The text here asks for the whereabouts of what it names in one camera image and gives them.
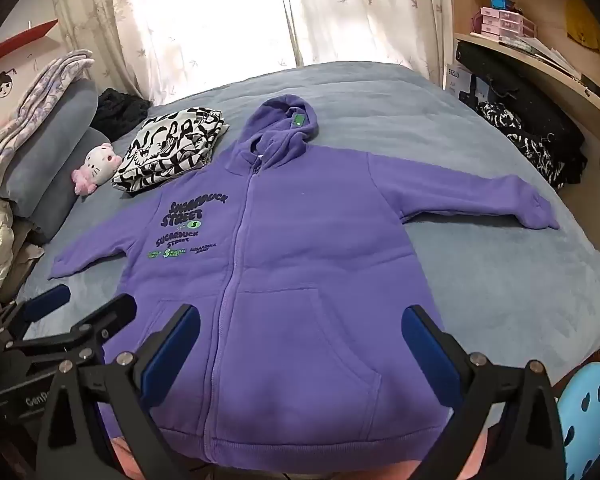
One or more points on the purple floral quilt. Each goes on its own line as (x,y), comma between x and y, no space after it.
(40,90)

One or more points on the yellow paper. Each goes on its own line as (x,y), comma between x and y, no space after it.
(584,25)

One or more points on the stack of papers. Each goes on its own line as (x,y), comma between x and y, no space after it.
(545,55)

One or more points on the white cardboard box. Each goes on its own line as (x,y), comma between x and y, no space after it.
(455,80)

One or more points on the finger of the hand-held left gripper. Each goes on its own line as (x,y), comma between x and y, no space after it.
(100,322)
(45,301)

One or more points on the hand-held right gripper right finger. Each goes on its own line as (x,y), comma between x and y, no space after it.
(430,350)

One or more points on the small blue box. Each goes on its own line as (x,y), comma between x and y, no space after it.
(499,2)

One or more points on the sheer leaf-print curtain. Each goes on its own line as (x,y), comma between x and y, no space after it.
(130,20)
(370,10)

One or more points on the black cloth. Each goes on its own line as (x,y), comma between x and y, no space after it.
(120,112)

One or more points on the purple zip hoodie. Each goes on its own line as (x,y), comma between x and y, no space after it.
(290,260)

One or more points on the blue plastic stool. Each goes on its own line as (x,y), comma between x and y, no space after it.
(590,410)

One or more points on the grey-blue bed blanket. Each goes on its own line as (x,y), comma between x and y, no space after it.
(380,110)

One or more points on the black and white printed garment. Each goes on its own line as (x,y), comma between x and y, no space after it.
(170,155)

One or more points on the white and pink cat plush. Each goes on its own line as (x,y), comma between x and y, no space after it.
(97,167)

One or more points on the black and white patterned clothes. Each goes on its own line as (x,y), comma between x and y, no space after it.
(530,145)

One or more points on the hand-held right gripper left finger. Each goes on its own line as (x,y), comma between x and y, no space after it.
(172,347)

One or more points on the pink drawer organizer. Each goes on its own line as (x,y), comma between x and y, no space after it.
(505,25)

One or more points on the cartoon wall decoration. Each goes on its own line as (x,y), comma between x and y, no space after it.
(2,85)

